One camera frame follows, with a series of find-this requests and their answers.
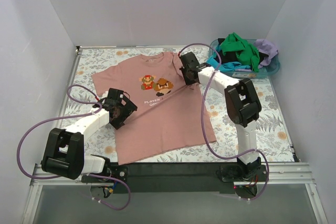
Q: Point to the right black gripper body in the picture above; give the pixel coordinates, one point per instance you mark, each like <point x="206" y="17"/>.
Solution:
<point x="184" y="70"/>

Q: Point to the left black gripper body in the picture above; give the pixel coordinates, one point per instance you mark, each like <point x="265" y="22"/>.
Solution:
<point x="126" y="114"/>

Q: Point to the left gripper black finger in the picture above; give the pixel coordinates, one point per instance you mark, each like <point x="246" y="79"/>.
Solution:
<point x="128" y="107"/>
<point x="117" y="124"/>

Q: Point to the pink printed t shirt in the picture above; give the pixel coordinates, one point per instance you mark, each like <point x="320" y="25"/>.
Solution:
<point x="169" y="114"/>

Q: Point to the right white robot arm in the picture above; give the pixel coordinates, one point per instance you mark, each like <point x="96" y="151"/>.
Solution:
<point x="243" y="108"/>

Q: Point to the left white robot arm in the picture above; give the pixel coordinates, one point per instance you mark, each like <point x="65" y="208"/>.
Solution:
<point x="64" y="154"/>

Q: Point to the teal t shirt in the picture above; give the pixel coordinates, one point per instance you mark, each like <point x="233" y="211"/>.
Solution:
<point x="224" y="67"/>

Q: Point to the black t shirt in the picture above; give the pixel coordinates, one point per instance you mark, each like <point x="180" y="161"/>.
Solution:
<point x="227" y="57"/>

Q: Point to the green t shirt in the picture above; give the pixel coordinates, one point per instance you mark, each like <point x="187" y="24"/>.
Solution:
<point x="245" y="52"/>

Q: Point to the lavender t shirt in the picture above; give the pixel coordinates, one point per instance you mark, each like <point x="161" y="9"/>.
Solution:
<point x="267" y="51"/>

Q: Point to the teal plastic basket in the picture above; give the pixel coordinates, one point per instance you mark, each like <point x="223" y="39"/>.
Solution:
<point x="264" y="72"/>

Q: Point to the floral patterned table mat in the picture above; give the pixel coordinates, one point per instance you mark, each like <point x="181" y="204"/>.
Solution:
<point x="272" y="136"/>

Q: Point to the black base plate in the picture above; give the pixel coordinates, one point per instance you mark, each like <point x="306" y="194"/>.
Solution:
<point x="183" y="177"/>

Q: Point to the aluminium frame rail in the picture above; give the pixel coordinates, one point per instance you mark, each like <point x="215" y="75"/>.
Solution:
<point x="279" y="173"/>

